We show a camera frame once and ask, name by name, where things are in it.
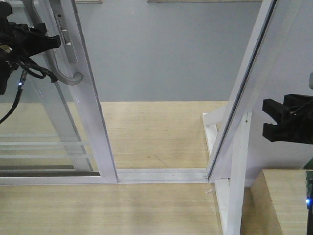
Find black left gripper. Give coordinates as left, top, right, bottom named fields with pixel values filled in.
left=0, top=1, right=61, bottom=95

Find silver door handle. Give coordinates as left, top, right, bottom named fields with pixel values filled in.
left=22, top=0, right=83, bottom=86

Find white door frame post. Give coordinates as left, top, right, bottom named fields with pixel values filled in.
left=206, top=0, right=302, bottom=235

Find aluminium floor door track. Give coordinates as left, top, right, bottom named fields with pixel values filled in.
left=117, top=168, right=208, bottom=184

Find white wooden floor frame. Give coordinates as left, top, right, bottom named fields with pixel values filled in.
left=202, top=105, right=226, bottom=156

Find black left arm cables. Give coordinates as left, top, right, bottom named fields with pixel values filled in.
left=0, top=57, right=59, bottom=124

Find white framed sliding glass door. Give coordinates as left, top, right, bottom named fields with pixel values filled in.
left=0, top=0, right=117, bottom=185

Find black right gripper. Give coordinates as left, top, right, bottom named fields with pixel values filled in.
left=262, top=94, right=313, bottom=144

